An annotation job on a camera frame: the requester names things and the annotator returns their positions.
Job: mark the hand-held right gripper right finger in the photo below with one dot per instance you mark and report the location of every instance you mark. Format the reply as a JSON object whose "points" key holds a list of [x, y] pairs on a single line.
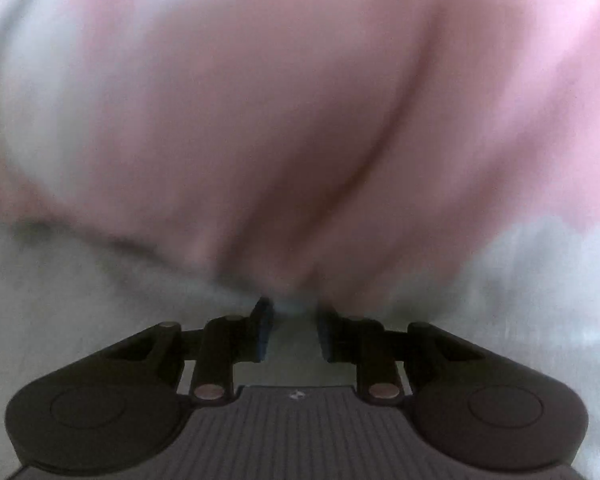
{"points": [[326, 335]]}

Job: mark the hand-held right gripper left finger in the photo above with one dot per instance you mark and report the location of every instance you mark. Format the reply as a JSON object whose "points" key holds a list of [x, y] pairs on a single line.
{"points": [[265, 330]]}

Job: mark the pink grey floral quilt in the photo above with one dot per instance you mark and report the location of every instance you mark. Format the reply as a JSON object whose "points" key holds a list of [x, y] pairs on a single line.
{"points": [[280, 110]]}

